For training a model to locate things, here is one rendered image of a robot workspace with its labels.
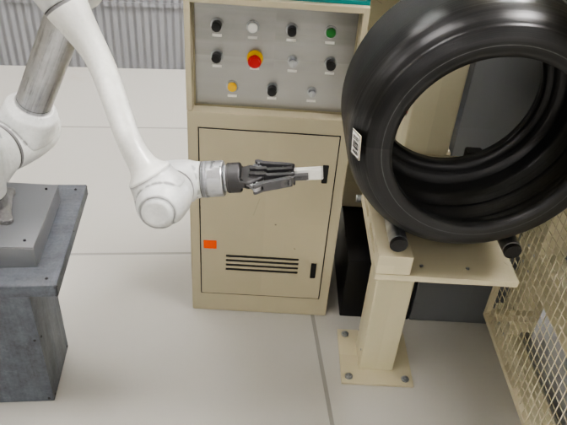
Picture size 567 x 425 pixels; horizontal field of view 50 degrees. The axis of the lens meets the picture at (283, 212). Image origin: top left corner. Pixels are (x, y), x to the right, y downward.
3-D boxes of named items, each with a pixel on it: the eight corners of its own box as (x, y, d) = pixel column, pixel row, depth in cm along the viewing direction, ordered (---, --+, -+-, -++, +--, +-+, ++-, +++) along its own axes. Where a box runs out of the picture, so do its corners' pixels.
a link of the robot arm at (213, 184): (202, 153, 152) (226, 153, 151) (207, 185, 157) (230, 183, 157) (197, 173, 144) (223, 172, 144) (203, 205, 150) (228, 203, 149)
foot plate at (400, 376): (337, 330, 247) (337, 326, 246) (402, 334, 248) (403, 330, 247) (341, 384, 225) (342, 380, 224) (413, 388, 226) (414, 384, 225)
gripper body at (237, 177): (222, 174, 145) (261, 172, 144) (225, 156, 152) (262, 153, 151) (226, 200, 149) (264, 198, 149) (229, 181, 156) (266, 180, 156)
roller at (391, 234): (373, 176, 178) (375, 163, 176) (389, 176, 178) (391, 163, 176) (388, 252, 150) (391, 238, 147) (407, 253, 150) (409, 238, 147)
